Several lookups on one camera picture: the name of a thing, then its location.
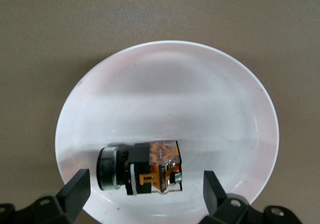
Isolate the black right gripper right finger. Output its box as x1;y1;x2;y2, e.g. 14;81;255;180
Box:
197;170;305;224

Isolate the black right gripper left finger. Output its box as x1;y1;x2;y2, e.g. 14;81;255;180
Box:
0;168;91;224

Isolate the white round plate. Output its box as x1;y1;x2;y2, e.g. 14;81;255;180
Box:
54;40;280;224

